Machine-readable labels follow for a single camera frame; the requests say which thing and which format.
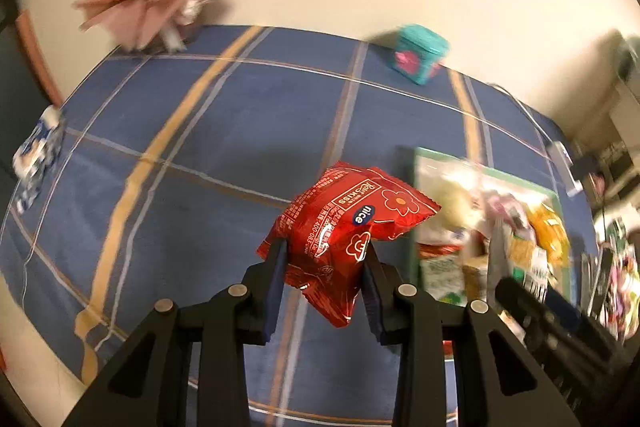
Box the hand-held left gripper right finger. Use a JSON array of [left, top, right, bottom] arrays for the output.
[[361, 241, 583, 427]]

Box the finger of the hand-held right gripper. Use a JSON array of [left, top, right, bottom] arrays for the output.
[[494, 278, 621, 388]]

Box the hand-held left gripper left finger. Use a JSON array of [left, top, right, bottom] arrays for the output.
[[62, 237, 290, 427]]

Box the shiny red snack packet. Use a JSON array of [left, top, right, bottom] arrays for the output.
[[256, 161, 442, 328]]

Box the grey foil packet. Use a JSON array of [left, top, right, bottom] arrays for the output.
[[487, 219, 513, 293]]

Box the pale green box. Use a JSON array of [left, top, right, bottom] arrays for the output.
[[407, 147, 576, 308]]

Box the blue checked bedsheet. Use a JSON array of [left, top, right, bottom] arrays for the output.
[[0, 24, 596, 427]]

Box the pink white snack packet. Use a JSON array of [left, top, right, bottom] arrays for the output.
[[480, 192, 526, 228]]

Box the white cabinet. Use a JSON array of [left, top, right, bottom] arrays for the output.
[[607, 32, 640, 148]]

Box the teal gift box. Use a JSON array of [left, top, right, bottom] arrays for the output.
[[389, 24, 450, 86]]

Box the blue white packet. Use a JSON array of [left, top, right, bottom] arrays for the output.
[[12, 105, 66, 212]]

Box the brown headboard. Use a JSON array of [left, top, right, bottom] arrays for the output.
[[15, 14, 63, 108]]

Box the white cable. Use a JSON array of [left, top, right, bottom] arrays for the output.
[[487, 83, 556, 142]]

